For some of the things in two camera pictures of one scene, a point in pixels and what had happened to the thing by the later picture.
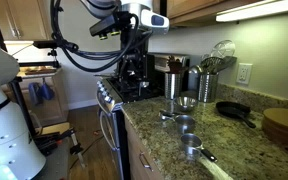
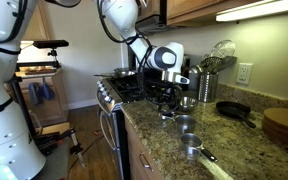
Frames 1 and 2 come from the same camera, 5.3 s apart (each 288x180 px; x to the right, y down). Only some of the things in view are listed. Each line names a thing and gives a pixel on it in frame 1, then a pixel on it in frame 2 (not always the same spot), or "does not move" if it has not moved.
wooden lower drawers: [142, 164] does not move
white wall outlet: [243, 74] does not move
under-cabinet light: [260, 9] does not move
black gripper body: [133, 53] to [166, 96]
